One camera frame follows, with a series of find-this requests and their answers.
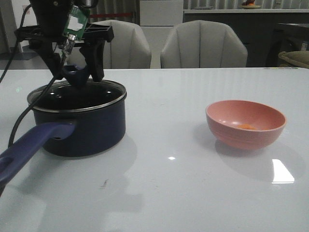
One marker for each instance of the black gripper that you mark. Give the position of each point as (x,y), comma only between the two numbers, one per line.
(51,17)

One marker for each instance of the glass lid blue knob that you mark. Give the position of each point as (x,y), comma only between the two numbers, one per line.
(77,93)

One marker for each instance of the pink bowl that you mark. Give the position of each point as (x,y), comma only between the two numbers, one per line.
(223,117)

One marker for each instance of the orange ham piece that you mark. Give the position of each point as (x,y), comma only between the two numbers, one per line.
(246,127)

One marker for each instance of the green circuit board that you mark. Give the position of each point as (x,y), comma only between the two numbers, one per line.
(76,23)

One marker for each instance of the left grey chair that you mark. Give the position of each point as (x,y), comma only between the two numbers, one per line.
(128,49)

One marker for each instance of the grey chair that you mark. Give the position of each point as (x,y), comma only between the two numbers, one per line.
(203,44)
(128,49)

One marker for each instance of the dark blue saucepan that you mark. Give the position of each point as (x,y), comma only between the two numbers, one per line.
(65,134)

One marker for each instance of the white cabinet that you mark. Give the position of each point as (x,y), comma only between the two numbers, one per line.
(157,17)

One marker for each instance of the right grey chair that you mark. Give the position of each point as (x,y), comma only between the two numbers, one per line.
(203,44)

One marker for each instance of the fruit plate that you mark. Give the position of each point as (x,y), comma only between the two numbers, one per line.
(250,4)

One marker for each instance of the dark counter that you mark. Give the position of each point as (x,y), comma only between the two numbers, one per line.
(256,28)

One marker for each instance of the beige cushion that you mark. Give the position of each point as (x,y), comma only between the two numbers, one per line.
(294,59)

